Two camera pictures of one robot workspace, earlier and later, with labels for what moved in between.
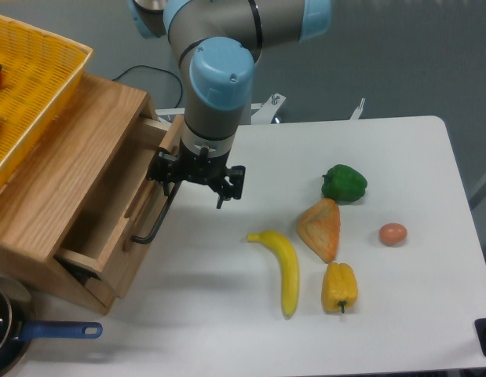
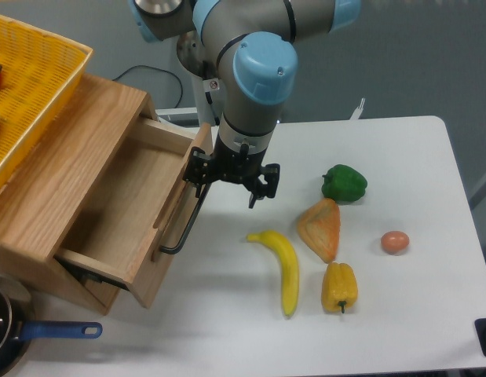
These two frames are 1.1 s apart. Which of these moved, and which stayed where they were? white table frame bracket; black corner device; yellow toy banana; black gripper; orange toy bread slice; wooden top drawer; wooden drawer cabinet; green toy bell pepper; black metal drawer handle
Moved: black metal drawer handle; black gripper; wooden top drawer
Stayed: wooden drawer cabinet; black corner device; orange toy bread slice; green toy bell pepper; yellow toy banana; white table frame bracket
